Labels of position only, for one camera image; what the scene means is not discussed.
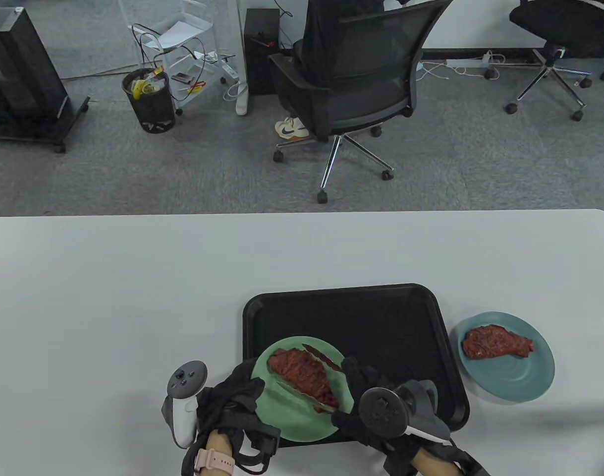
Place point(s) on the person's left hand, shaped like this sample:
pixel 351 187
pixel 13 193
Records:
pixel 230 404

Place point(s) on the person's right hand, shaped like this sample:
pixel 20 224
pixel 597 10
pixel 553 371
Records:
pixel 371 377

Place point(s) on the green round plate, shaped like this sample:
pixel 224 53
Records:
pixel 292 421

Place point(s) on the raw red steak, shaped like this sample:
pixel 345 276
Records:
pixel 495 342
pixel 304 374

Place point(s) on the teal round plate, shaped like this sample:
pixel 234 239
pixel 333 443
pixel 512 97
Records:
pixel 515 379

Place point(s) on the person's right forearm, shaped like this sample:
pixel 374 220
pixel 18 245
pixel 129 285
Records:
pixel 433 466

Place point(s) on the person's left forearm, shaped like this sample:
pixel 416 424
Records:
pixel 217 441

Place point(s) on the grey right hand controller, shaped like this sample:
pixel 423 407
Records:
pixel 386 411

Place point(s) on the grey hand controller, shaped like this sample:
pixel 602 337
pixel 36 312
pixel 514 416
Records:
pixel 185 382
pixel 386 411

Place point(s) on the grey left hand controller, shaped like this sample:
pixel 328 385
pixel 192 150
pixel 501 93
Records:
pixel 185 382

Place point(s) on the black plastic tray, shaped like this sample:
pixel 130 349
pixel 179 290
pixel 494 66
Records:
pixel 391 327

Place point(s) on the pink wrist watch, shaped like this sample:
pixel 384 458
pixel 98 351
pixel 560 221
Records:
pixel 212 461

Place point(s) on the white sneaker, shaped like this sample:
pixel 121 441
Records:
pixel 289 129

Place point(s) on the black mesh office chair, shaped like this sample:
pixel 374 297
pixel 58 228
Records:
pixel 366 74

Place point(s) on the black mesh waste bin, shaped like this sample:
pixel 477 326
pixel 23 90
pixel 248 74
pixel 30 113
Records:
pixel 150 109

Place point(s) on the long white power strip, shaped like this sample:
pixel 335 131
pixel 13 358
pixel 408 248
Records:
pixel 465 62

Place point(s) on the dark smartphone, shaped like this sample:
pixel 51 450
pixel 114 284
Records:
pixel 182 78

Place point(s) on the black computer tower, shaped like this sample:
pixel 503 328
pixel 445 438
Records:
pixel 261 49

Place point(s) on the white paper sheet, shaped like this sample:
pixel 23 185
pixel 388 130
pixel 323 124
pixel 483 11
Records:
pixel 180 33

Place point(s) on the black cabinet on wheels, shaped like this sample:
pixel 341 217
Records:
pixel 19 79

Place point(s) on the black office chair chrome base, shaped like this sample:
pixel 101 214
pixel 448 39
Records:
pixel 564 25

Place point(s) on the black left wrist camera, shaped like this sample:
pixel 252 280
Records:
pixel 264 444

